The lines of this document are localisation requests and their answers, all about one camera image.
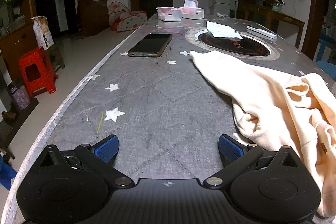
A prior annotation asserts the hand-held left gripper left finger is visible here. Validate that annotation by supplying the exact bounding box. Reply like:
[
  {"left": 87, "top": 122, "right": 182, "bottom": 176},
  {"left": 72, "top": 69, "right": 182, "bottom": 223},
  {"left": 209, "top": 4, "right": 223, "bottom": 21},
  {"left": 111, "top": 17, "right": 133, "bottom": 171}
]
[{"left": 39, "top": 134, "right": 135, "bottom": 189}]

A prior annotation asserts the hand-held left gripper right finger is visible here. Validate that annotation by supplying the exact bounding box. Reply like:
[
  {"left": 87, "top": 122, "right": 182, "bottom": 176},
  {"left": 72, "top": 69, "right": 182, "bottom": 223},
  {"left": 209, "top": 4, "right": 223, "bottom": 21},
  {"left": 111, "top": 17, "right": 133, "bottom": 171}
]
[{"left": 202, "top": 134, "right": 302, "bottom": 189}]

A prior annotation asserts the cream sweatshirt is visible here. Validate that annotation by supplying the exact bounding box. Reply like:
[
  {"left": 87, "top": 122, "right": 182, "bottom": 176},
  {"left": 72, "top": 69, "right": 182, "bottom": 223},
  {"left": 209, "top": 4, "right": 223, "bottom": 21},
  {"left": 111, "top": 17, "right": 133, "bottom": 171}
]
[{"left": 189, "top": 50, "right": 336, "bottom": 224}]

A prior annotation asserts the patterned jar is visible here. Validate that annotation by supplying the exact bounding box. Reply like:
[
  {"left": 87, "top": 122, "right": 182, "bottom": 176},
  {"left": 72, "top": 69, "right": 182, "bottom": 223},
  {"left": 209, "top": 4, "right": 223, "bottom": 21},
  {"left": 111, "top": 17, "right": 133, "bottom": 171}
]
[{"left": 9, "top": 82, "right": 31, "bottom": 111}]

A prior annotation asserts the blue cloth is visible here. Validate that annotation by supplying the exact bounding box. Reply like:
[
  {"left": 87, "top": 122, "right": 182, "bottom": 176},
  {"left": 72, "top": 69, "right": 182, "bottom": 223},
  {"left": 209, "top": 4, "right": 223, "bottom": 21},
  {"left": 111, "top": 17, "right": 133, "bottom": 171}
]
[{"left": 0, "top": 156, "right": 17, "bottom": 190}]

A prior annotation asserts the round built-in induction cooktop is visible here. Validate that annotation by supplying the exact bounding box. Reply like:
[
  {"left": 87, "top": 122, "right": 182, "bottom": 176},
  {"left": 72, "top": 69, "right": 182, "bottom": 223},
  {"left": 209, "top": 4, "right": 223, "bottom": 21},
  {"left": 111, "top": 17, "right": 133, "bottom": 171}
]
[{"left": 184, "top": 27, "right": 280, "bottom": 61}]

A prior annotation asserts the wooden low bench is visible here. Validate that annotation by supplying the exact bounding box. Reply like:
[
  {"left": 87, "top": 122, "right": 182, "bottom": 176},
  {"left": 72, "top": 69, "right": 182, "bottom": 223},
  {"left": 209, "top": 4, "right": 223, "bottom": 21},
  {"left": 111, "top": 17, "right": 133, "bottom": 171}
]
[{"left": 47, "top": 43, "right": 66, "bottom": 72}]

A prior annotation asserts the black smartphone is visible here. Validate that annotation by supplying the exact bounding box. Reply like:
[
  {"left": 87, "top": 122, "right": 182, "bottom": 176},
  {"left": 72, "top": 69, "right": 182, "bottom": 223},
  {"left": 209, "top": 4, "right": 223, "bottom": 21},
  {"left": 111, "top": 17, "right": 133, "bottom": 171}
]
[{"left": 128, "top": 33, "right": 173, "bottom": 58}]

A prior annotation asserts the red plastic stool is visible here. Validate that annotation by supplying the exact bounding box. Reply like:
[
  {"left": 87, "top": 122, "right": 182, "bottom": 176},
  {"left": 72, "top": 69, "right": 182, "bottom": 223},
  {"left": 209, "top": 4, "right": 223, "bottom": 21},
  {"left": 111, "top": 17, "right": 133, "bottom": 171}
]
[{"left": 18, "top": 46, "right": 59, "bottom": 97}]

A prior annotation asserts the white paper tissue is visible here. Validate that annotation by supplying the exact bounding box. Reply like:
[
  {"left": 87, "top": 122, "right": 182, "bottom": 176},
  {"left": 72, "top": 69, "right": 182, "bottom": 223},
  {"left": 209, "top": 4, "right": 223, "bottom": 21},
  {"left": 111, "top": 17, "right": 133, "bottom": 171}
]
[{"left": 206, "top": 21, "right": 243, "bottom": 40}]

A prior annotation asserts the polka dot play tent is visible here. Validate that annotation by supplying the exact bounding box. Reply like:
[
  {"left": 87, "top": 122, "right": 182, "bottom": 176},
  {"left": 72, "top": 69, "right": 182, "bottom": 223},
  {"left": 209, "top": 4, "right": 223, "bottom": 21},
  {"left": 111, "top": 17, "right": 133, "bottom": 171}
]
[{"left": 108, "top": 1, "right": 148, "bottom": 32}]

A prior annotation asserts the white paper sack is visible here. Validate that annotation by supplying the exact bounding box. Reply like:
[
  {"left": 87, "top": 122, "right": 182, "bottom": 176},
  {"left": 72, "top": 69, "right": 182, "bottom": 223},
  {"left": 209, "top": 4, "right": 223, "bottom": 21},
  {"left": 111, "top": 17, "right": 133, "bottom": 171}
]
[{"left": 31, "top": 16, "right": 55, "bottom": 50}]

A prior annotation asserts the wooden side table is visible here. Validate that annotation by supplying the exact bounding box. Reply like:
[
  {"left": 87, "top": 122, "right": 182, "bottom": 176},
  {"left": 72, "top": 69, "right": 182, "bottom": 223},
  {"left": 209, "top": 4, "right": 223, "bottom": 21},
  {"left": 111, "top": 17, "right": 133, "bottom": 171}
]
[{"left": 241, "top": 1, "right": 306, "bottom": 48}]

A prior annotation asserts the white tissue box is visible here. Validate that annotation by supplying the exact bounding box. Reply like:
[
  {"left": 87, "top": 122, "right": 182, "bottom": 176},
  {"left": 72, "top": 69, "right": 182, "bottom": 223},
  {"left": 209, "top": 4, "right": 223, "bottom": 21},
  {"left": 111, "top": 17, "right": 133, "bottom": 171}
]
[{"left": 178, "top": 0, "right": 205, "bottom": 20}]

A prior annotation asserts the blue cabinet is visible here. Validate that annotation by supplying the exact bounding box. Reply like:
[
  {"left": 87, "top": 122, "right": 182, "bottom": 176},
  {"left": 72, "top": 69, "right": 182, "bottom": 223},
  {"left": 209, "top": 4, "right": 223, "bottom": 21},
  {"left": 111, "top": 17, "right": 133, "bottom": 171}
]
[{"left": 315, "top": 32, "right": 336, "bottom": 62}]

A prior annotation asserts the wooden shelf cabinet with boxes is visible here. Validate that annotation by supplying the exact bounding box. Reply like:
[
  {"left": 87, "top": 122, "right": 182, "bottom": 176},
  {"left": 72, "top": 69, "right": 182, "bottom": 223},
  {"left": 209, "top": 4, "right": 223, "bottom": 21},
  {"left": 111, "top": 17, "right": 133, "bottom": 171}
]
[{"left": 0, "top": 0, "right": 44, "bottom": 88}]

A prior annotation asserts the glass jar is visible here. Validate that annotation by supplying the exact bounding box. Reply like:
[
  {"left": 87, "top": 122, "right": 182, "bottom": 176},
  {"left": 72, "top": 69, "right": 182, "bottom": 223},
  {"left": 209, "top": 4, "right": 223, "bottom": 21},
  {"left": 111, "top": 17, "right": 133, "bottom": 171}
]
[{"left": 272, "top": 0, "right": 285, "bottom": 12}]

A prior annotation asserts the dark wooden door frame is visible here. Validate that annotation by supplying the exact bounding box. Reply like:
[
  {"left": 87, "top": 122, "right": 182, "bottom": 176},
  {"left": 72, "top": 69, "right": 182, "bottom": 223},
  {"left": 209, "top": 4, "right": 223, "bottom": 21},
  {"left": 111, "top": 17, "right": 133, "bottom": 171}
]
[{"left": 302, "top": 0, "right": 336, "bottom": 60}]

